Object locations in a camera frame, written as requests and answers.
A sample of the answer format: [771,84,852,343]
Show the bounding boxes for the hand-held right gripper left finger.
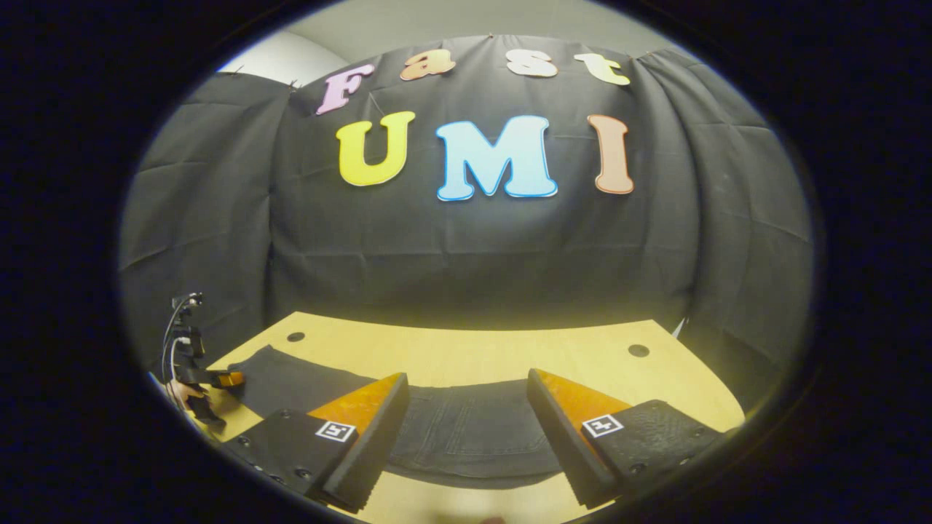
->
[222,373,410,512]

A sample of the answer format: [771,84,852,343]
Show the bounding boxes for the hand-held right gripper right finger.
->
[528,368,726,509]

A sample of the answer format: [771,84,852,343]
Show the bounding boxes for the black jeans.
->
[232,345,565,490]

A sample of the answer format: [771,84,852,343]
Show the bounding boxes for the black backdrop cloth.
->
[119,35,815,408]

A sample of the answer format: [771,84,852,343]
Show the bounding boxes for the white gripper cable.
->
[160,295,196,381]

